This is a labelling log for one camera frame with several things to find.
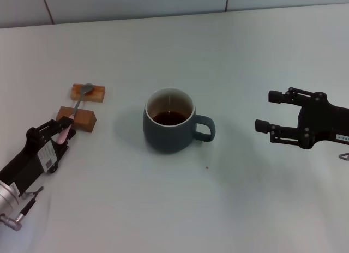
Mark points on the grey ceramic cup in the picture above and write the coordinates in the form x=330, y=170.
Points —
x=163, y=139

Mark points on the dark coffee liquid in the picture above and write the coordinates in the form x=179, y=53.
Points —
x=170, y=119

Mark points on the light orange wooden block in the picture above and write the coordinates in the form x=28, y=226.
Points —
x=94, y=96

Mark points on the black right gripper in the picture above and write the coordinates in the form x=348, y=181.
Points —
x=319, y=122

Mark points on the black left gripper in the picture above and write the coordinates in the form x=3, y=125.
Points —
x=27, y=163

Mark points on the dark brown wooden block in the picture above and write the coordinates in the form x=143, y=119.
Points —
x=84, y=120

